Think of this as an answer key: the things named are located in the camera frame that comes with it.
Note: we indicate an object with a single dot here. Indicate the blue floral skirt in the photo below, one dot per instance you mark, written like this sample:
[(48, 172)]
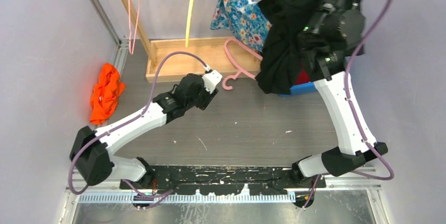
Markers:
[(244, 19)]

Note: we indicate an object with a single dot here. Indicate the wooden clothes rack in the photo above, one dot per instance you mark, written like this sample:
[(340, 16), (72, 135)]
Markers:
[(210, 49)]

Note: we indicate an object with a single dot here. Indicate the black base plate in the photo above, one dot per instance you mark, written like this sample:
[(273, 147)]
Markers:
[(221, 180)]

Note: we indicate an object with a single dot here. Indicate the red pleated skirt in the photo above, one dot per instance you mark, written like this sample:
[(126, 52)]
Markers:
[(302, 78)]

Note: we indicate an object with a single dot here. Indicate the cream plastic hanger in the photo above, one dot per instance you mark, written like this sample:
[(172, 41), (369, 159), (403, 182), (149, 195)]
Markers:
[(188, 22)]

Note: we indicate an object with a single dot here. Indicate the black skirt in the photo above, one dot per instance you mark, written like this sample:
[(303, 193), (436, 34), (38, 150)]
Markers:
[(281, 63)]

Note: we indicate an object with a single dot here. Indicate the pink wire hanger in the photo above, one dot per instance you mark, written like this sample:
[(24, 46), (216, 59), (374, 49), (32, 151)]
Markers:
[(134, 25)]

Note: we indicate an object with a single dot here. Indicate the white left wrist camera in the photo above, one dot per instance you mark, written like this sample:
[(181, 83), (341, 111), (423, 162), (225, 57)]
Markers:
[(211, 79)]

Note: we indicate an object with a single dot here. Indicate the pink plastic hanger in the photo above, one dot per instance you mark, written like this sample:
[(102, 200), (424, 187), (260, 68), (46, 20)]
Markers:
[(245, 60)]

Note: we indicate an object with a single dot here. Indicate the aluminium rail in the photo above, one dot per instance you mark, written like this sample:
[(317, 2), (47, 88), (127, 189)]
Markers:
[(111, 193)]

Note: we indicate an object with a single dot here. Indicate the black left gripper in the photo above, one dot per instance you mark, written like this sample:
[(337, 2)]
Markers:
[(208, 97)]

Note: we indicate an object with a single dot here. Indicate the orange cloth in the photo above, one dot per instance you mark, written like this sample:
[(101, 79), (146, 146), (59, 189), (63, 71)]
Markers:
[(106, 93)]

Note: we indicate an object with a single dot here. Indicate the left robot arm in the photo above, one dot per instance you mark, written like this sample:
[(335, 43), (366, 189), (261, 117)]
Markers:
[(93, 152)]

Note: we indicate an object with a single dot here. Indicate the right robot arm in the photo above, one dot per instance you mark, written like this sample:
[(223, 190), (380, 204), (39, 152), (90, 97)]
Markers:
[(327, 64)]

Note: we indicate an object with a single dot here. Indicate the blue plastic bin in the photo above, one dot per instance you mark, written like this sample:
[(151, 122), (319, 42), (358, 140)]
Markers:
[(300, 89)]

